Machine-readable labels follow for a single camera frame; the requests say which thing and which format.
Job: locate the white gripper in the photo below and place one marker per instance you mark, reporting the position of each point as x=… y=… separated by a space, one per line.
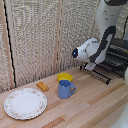
x=89 y=66

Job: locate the white black Franka robot arm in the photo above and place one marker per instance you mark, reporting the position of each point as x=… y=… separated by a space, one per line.
x=104 y=20

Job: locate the yellow bowl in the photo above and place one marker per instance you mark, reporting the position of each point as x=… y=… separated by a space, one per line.
x=65 y=77

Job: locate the black dish rack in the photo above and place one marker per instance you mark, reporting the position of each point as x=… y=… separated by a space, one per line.
x=117 y=56

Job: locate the blue mug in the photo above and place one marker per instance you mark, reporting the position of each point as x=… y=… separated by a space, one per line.
x=65 y=89

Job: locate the orange yellow block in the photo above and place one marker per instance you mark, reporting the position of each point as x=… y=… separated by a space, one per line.
x=42 y=86

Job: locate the beige woven folding screen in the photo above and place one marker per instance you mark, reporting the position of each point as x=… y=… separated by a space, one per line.
x=33 y=40

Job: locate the white blurry object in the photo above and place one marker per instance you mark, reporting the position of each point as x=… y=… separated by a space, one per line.
x=122 y=120

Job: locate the white plate with patterned rim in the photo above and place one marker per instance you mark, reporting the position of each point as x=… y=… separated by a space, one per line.
x=25 y=103

